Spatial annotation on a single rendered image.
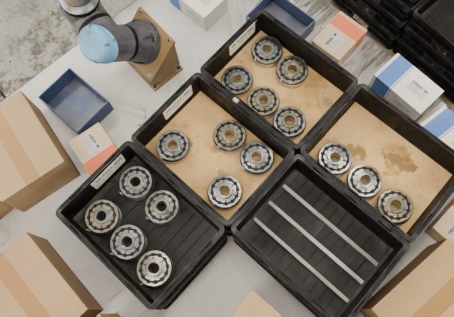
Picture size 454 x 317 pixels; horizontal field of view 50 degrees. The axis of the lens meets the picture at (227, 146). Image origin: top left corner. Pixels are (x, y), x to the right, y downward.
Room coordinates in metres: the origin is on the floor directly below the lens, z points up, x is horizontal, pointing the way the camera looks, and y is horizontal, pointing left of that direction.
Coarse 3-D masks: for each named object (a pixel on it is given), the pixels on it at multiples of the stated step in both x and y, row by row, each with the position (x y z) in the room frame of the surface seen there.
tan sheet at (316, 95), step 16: (240, 64) 0.78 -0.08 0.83; (256, 64) 0.77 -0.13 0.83; (240, 80) 0.72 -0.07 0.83; (256, 80) 0.71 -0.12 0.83; (272, 80) 0.70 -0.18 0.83; (320, 80) 0.68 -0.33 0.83; (288, 96) 0.64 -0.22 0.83; (304, 96) 0.63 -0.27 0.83; (320, 96) 0.63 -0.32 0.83; (336, 96) 0.62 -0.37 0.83; (304, 112) 0.58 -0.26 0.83; (320, 112) 0.57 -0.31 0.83
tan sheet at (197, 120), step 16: (192, 112) 0.63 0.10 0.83; (208, 112) 0.62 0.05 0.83; (224, 112) 0.61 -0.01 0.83; (176, 128) 0.58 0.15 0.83; (192, 128) 0.57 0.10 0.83; (208, 128) 0.56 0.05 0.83; (192, 144) 0.52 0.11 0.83; (208, 144) 0.51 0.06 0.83; (192, 160) 0.47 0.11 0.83; (208, 160) 0.46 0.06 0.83; (224, 160) 0.45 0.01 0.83; (256, 160) 0.44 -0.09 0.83; (192, 176) 0.41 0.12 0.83; (208, 176) 0.41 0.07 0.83; (240, 176) 0.39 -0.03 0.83; (256, 176) 0.39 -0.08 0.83; (224, 192) 0.35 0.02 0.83
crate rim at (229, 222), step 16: (192, 80) 0.69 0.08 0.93; (208, 80) 0.68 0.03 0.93; (176, 96) 0.64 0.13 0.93; (224, 96) 0.62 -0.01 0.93; (160, 112) 0.60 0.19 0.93; (144, 128) 0.55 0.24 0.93; (160, 160) 0.45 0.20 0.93; (288, 160) 0.40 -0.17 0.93; (176, 176) 0.39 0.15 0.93; (272, 176) 0.36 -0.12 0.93; (192, 192) 0.34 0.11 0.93; (256, 192) 0.32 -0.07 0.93; (208, 208) 0.29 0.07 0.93; (240, 208) 0.28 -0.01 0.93; (224, 224) 0.24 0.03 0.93
